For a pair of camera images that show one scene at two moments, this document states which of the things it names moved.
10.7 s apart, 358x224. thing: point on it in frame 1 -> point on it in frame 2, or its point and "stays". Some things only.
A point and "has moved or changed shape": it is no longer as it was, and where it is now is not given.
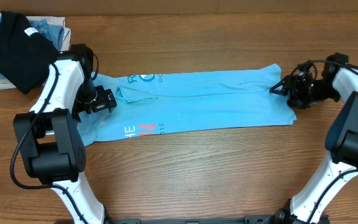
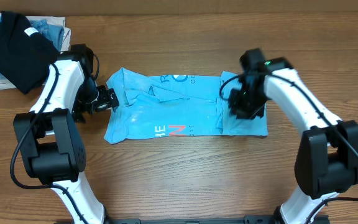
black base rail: [277, 218] stays
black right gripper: [293, 92] -> [238, 110]
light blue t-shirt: [154, 103] has moved or changed shape
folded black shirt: [23, 60] stays
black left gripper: [107, 99] stays
